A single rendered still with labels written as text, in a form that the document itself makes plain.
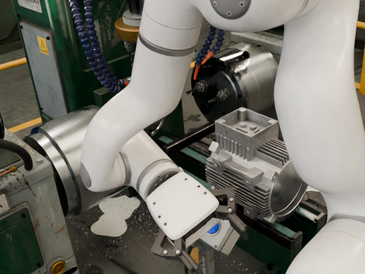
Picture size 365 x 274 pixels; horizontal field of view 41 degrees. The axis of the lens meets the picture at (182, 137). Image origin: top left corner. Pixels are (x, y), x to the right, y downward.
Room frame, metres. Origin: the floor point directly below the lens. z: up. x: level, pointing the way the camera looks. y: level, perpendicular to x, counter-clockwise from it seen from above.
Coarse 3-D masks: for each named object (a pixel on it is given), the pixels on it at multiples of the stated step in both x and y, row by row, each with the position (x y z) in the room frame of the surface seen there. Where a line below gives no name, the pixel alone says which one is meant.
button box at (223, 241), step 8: (224, 224) 0.75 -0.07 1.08; (216, 232) 0.74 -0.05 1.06; (224, 232) 0.74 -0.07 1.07; (232, 232) 0.74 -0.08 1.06; (208, 240) 0.74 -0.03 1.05; (216, 240) 0.73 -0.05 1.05; (224, 240) 0.73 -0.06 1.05; (232, 240) 0.74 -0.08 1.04; (216, 248) 0.72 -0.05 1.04; (224, 248) 0.73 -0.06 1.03
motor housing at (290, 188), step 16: (272, 144) 0.99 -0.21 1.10; (208, 160) 1.02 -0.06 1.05; (240, 160) 0.98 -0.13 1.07; (256, 160) 0.96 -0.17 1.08; (272, 160) 0.93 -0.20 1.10; (288, 160) 0.93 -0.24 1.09; (208, 176) 1.02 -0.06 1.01; (224, 176) 0.97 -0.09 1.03; (240, 176) 0.94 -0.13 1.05; (288, 176) 1.02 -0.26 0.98; (240, 192) 0.94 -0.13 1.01; (256, 192) 0.90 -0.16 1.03; (272, 192) 1.01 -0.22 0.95; (288, 192) 0.99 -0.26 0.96; (304, 192) 0.97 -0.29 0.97; (256, 208) 0.90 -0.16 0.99; (272, 208) 0.94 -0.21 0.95; (288, 208) 0.95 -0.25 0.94
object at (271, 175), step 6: (216, 144) 1.03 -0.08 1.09; (210, 150) 1.03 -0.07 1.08; (216, 150) 1.03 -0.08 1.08; (270, 174) 0.89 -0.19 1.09; (276, 174) 0.90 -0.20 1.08; (270, 180) 0.89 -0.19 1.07; (306, 192) 0.97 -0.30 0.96; (264, 216) 0.90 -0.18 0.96; (270, 216) 0.89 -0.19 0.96; (270, 222) 0.89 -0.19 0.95
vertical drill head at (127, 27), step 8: (128, 0) 1.30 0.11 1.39; (136, 0) 1.28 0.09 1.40; (136, 8) 1.28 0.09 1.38; (128, 16) 1.29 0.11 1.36; (136, 16) 1.28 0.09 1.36; (120, 24) 1.29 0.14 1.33; (128, 24) 1.28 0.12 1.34; (136, 24) 1.26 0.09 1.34; (120, 32) 1.27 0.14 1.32; (128, 32) 1.24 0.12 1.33; (136, 32) 1.23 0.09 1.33; (128, 40) 1.25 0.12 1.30; (136, 40) 1.23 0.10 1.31; (128, 48) 1.33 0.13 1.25
